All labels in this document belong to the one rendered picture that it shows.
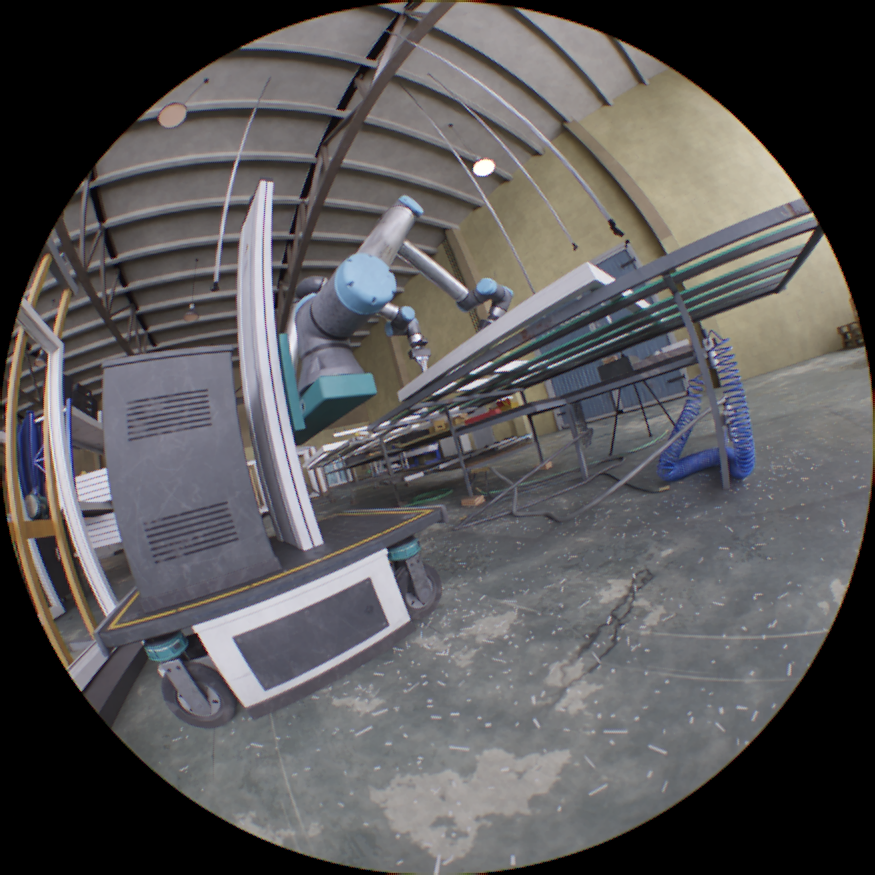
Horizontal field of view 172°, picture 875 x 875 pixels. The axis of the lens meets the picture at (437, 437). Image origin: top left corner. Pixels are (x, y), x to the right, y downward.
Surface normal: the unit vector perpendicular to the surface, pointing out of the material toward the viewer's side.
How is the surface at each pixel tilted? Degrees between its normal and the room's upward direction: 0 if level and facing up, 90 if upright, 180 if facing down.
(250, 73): 180
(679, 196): 90
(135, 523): 90
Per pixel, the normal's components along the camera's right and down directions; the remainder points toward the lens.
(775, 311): -0.79, 0.21
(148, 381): 0.68, -0.22
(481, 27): 0.28, 0.96
